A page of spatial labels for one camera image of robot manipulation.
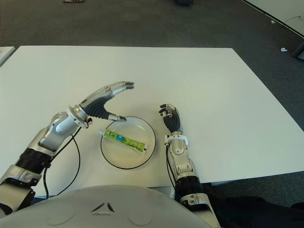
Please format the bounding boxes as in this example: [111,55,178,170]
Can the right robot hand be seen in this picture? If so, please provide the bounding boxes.
[158,103,183,133]

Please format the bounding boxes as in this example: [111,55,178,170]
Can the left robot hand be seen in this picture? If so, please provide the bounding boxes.
[78,81,135,123]

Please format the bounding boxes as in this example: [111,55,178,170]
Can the green white toothpaste tube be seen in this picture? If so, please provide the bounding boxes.
[98,129,147,155]

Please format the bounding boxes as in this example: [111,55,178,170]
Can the white plate with black rim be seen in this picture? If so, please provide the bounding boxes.
[100,116,157,170]

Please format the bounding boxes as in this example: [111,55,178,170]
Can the grey robot torso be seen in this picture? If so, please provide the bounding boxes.
[0,185,214,228]

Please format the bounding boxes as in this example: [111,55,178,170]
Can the white side table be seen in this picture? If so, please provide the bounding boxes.
[0,46,15,67]

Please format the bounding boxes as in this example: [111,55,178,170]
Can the black cloth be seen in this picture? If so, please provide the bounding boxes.
[204,182,304,228]

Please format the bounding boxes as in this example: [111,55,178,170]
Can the white background table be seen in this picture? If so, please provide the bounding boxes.
[239,0,304,38]

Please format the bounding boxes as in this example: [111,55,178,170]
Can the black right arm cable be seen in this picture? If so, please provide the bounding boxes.
[165,144,178,191]

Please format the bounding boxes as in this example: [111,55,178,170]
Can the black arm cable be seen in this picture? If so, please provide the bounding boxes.
[42,133,81,199]
[165,144,178,191]

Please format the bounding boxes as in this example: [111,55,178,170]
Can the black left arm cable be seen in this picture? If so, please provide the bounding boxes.
[42,133,81,199]

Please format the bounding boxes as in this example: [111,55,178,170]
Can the grey metal post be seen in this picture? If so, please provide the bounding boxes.
[291,39,304,60]

